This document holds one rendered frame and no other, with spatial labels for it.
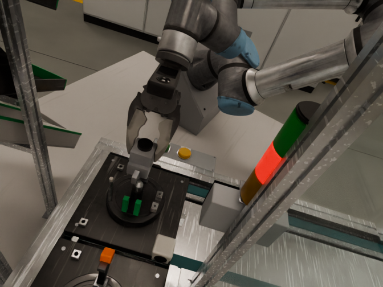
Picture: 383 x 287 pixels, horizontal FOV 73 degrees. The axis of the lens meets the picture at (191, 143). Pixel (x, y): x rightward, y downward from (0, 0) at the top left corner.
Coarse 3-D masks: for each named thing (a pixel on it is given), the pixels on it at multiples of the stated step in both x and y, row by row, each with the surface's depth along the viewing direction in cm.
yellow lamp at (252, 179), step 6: (252, 174) 34; (252, 180) 34; (258, 180) 33; (246, 186) 35; (252, 186) 34; (258, 186) 33; (246, 192) 35; (252, 192) 34; (246, 198) 35; (246, 204) 36
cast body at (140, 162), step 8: (136, 144) 51; (144, 144) 50; (152, 144) 51; (136, 152) 50; (144, 152) 50; (152, 152) 51; (136, 160) 51; (144, 160) 50; (152, 160) 52; (128, 168) 52; (136, 168) 51; (144, 168) 51; (136, 176) 51; (144, 176) 53
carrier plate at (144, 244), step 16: (112, 160) 71; (128, 160) 73; (96, 176) 67; (112, 176) 68; (160, 176) 72; (176, 176) 73; (96, 192) 64; (176, 192) 69; (80, 208) 60; (96, 208) 61; (176, 208) 66; (96, 224) 58; (112, 224) 59; (160, 224) 62; (176, 224) 63; (96, 240) 56; (112, 240) 57; (128, 240) 57; (144, 240) 58; (144, 256) 57
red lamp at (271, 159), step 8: (272, 144) 31; (272, 152) 30; (264, 160) 31; (272, 160) 30; (280, 160) 29; (256, 168) 33; (264, 168) 31; (272, 168) 30; (256, 176) 33; (264, 176) 32
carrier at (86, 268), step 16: (64, 240) 54; (48, 256) 51; (64, 256) 52; (80, 256) 53; (96, 256) 53; (48, 272) 49; (64, 272) 50; (80, 272) 51; (96, 272) 51; (112, 272) 52; (128, 272) 53; (144, 272) 54; (160, 272) 54
